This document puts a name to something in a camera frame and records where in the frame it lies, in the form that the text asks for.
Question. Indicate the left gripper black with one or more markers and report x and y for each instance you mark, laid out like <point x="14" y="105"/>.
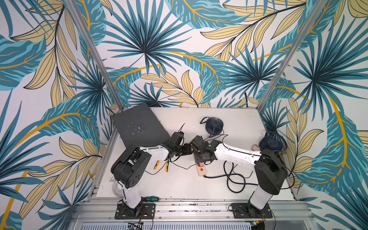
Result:
<point x="185" y="145"/>

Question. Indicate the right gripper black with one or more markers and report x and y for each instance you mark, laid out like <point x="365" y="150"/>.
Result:
<point x="194" y="143"/>

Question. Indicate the beige power strip red sockets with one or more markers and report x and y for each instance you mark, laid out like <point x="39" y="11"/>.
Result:
<point x="201" y="169"/>

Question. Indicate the pink plug adapter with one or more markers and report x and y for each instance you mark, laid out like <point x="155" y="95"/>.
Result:
<point x="255" y="148"/>

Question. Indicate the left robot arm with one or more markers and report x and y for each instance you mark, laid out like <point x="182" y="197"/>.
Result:
<point x="129" y="168"/>

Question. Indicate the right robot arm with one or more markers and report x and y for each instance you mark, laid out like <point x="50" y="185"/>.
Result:
<point x="268" y="168"/>

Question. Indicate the navy desk fan center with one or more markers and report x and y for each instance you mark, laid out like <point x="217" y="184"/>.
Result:
<point x="213" y="125"/>

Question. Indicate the navy desk fan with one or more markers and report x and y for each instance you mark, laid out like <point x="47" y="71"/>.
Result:
<point x="213" y="125"/>
<point x="274" y="142"/>

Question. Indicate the navy desk fan right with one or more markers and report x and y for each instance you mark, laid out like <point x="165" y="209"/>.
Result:
<point x="274" y="142"/>

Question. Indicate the white desk fan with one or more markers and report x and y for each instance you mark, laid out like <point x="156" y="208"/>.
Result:
<point x="117" y="188"/>

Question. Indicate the yellow black pliers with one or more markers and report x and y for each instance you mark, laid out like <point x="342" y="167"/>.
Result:
<point x="162" y="165"/>

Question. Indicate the dark grey square board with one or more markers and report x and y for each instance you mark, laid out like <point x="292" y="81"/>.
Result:
<point x="139" y="126"/>

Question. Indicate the green handled screwdriver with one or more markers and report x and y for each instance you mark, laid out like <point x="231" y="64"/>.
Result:
<point x="150" y="199"/>

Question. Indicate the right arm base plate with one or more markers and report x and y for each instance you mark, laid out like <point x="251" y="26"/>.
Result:
<point x="248" y="211"/>

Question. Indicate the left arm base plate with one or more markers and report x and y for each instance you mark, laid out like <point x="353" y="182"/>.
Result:
<point x="142" y="211"/>

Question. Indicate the aluminium rail frame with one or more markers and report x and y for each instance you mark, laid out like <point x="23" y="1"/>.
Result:
<point x="186" y="214"/>

